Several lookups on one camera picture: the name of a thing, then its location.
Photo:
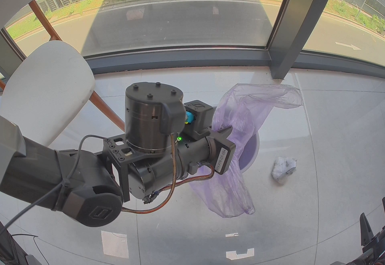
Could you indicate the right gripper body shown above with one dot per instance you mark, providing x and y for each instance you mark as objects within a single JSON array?
[{"x": 376, "y": 245}]

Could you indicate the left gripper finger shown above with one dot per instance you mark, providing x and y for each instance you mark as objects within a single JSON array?
[{"x": 225, "y": 132}]

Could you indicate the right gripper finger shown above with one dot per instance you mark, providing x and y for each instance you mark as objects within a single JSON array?
[
  {"x": 366, "y": 229},
  {"x": 383, "y": 204}
]

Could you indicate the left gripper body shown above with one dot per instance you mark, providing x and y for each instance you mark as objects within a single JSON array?
[{"x": 198, "y": 152}]

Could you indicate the purple plastic bag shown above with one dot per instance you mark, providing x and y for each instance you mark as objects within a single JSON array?
[{"x": 240, "y": 107}]

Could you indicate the white paper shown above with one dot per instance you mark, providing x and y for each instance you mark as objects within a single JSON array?
[{"x": 284, "y": 169}]

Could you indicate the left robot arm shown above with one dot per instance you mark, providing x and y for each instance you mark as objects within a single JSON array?
[{"x": 45, "y": 173}]

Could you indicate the white trash bin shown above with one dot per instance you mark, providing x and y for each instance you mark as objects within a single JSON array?
[{"x": 256, "y": 155}]

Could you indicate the window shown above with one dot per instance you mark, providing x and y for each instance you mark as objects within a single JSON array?
[{"x": 180, "y": 17}]

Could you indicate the white chair with wooden legs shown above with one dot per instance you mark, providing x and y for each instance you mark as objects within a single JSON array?
[{"x": 45, "y": 92}]

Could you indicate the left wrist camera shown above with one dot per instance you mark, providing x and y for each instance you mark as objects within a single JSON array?
[{"x": 201, "y": 116}]

